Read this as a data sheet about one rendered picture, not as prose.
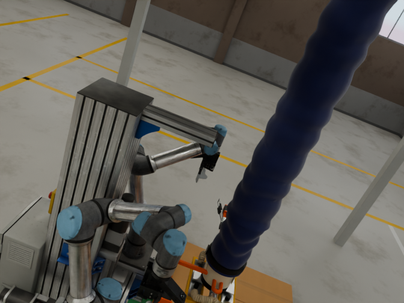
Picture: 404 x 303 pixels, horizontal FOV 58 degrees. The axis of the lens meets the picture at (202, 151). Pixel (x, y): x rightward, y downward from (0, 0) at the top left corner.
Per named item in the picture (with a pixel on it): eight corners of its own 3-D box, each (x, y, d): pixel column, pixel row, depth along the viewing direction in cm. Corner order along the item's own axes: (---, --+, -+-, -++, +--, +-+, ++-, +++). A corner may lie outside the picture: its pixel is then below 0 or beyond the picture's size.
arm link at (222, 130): (212, 121, 204) (225, 124, 208) (205, 138, 209) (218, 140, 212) (216, 128, 198) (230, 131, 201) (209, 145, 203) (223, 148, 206)
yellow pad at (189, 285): (199, 307, 196) (202, 301, 194) (182, 300, 196) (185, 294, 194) (207, 263, 227) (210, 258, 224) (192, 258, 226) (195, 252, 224)
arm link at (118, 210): (109, 217, 162) (195, 228, 133) (88, 225, 153) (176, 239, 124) (105, 192, 161) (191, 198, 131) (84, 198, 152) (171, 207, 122)
